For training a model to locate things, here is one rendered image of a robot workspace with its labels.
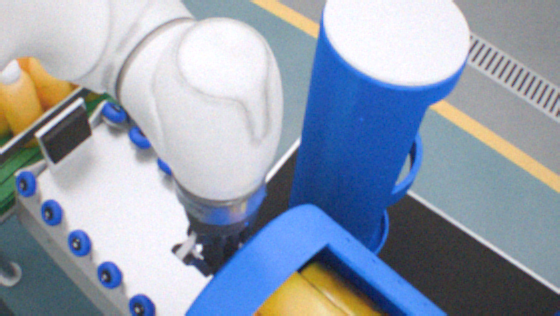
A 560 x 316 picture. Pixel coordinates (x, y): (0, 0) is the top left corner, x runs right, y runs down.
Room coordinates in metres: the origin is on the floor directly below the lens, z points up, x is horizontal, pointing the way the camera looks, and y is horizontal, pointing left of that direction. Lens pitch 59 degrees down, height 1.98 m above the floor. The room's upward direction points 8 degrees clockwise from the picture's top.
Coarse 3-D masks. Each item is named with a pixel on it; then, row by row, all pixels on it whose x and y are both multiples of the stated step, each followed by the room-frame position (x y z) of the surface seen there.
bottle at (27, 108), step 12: (24, 72) 0.64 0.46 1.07; (0, 84) 0.61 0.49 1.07; (12, 84) 0.61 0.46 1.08; (24, 84) 0.62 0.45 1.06; (0, 96) 0.60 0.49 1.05; (12, 96) 0.60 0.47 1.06; (24, 96) 0.61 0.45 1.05; (36, 96) 0.63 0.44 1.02; (12, 108) 0.59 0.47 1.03; (24, 108) 0.60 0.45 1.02; (36, 108) 0.62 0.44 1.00; (12, 120) 0.59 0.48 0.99; (24, 120) 0.59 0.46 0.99; (12, 132) 0.60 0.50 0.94; (36, 144) 0.60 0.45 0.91
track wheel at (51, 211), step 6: (42, 204) 0.45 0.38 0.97; (48, 204) 0.45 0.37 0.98; (54, 204) 0.45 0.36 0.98; (42, 210) 0.45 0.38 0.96; (48, 210) 0.44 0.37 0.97; (54, 210) 0.44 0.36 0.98; (60, 210) 0.45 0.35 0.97; (42, 216) 0.44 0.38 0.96; (48, 216) 0.44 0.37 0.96; (54, 216) 0.43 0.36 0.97; (60, 216) 0.44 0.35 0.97; (48, 222) 0.43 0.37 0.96; (54, 222) 0.43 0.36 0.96; (60, 222) 0.43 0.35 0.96
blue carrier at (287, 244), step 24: (288, 216) 0.38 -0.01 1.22; (312, 216) 0.39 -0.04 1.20; (264, 240) 0.34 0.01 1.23; (288, 240) 0.34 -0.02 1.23; (312, 240) 0.35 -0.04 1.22; (336, 240) 0.36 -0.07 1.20; (240, 264) 0.30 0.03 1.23; (264, 264) 0.31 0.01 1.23; (288, 264) 0.31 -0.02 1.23; (336, 264) 0.40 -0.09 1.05; (360, 264) 0.33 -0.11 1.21; (384, 264) 0.36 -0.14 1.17; (216, 288) 0.27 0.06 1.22; (240, 288) 0.28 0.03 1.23; (264, 288) 0.28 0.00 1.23; (360, 288) 0.37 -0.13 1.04; (384, 288) 0.31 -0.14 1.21; (408, 288) 0.32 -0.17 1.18; (192, 312) 0.25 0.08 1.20; (216, 312) 0.25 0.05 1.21; (240, 312) 0.25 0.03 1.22; (408, 312) 0.28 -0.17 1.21; (432, 312) 0.29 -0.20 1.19
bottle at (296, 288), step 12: (300, 276) 0.32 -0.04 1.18; (288, 288) 0.30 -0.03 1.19; (300, 288) 0.30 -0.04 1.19; (312, 288) 0.31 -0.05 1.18; (276, 300) 0.28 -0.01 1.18; (288, 300) 0.28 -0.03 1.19; (300, 300) 0.29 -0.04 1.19; (312, 300) 0.29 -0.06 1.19; (324, 300) 0.29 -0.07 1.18; (264, 312) 0.27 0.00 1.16; (276, 312) 0.27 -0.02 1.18; (288, 312) 0.27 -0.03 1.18; (300, 312) 0.27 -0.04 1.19; (312, 312) 0.27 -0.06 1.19; (324, 312) 0.28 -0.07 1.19; (336, 312) 0.28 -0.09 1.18
